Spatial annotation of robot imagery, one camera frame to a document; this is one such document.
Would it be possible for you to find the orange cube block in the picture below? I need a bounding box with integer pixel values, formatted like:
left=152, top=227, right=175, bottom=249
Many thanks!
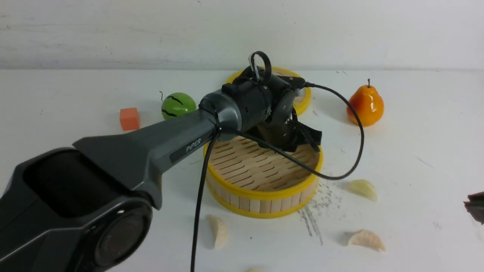
left=119, top=107, right=141, bottom=131

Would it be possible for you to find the green toy watermelon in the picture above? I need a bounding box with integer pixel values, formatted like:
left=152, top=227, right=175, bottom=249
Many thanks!
left=161, top=92, right=197, bottom=121

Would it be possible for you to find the yellow rimmed woven steamer lid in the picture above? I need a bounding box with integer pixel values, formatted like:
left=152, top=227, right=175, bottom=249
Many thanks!
left=225, top=66, right=312, bottom=116

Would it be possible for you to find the pale dumpling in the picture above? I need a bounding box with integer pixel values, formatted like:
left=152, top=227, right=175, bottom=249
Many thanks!
left=345, top=179, right=378, bottom=202

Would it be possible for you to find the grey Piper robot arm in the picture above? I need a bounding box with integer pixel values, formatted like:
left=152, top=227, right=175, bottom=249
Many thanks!
left=0, top=75, right=322, bottom=272

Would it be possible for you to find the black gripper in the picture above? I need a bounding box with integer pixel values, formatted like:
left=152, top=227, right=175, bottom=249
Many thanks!
left=257, top=76, right=322, bottom=153

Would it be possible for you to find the orange yellow toy pear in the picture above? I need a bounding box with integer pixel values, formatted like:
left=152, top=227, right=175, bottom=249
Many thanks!
left=349, top=79, right=385, bottom=127

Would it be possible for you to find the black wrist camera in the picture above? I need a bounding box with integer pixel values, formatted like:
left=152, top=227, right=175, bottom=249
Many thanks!
left=278, top=76, right=306, bottom=90

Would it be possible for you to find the black cable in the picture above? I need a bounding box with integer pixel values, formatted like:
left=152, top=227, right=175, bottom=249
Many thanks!
left=190, top=51, right=365, bottom=272

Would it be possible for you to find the yellow rimmed bamboo steamer tray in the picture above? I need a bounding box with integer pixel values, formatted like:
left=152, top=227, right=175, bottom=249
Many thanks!
left=206, top=137, right=319, bottom=219

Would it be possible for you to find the white dumpling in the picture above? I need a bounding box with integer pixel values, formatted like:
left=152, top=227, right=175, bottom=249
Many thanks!
left=347, top=230, right=386, bottom=252
left=205, top=215, right=229, bottom=250

